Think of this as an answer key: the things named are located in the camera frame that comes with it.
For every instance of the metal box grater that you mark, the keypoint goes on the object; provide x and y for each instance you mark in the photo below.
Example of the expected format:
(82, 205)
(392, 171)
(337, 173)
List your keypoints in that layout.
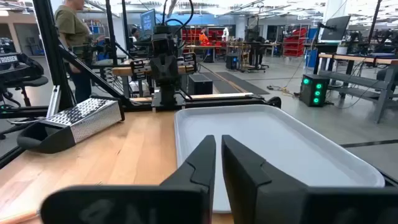
(84, 118)

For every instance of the black speaker box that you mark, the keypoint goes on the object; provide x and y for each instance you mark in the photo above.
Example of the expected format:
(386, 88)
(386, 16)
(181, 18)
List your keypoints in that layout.
(200, 84)

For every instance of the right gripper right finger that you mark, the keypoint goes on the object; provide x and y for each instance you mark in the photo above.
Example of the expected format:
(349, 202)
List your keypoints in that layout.
(280, 202)

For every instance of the black stool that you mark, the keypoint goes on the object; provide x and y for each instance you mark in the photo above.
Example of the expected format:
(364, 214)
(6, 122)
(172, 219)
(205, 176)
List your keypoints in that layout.
(31, 81)

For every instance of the grey metal workbench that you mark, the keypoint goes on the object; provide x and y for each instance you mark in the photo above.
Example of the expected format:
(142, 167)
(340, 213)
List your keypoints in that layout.
(357, 79)

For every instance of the computer tower blue lights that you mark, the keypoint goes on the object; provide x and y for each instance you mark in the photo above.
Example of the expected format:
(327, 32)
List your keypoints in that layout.
(231, 62)

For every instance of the blue screen monitor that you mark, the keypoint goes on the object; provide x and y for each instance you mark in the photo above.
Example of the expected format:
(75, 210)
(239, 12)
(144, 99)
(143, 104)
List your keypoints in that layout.
(147, 20)

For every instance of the computer tower green lights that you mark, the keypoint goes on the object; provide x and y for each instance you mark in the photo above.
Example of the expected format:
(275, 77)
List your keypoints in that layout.
(311, 93)

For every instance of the monitor on black arm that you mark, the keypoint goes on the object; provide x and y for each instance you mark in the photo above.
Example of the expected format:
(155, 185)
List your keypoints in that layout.
(334, 29)

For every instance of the red shelf rack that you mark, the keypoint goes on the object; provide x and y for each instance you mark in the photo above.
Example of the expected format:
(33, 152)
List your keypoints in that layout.
(293, 43)

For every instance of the grey plastic tray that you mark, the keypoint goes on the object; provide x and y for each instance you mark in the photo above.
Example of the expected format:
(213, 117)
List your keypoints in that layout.
(264, 140)

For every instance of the neighbouring black robot arm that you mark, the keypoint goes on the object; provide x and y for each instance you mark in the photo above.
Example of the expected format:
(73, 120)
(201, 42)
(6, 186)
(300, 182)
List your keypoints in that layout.
(18, 67)

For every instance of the silver aluminium bracket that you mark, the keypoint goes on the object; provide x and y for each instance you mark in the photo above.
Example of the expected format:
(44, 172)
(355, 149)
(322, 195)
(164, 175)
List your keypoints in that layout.
(53, 102)

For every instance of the person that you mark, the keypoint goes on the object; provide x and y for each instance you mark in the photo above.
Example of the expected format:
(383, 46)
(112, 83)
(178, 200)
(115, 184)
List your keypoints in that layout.
(203, 39)
(71, 28)

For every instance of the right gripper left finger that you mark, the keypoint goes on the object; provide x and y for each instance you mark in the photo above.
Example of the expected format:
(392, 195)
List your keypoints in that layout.
(140, 205)

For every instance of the wooden workbench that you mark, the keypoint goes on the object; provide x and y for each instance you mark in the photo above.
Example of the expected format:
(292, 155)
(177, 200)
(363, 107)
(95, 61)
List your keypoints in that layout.
(124, 71)

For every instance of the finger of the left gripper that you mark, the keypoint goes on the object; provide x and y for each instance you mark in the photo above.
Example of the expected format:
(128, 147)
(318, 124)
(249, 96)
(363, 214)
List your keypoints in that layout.
(171, 73)
(157, 74)

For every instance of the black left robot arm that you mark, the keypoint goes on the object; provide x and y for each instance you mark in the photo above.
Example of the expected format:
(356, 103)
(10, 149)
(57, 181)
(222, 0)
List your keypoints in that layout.
(168, 95)

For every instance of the black floor mat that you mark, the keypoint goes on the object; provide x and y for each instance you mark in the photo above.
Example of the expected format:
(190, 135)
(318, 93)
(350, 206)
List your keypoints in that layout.
(245, 84)

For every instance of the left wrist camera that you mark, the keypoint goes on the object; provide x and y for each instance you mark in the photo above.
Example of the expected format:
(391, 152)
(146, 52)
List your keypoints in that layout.
(163, 43)

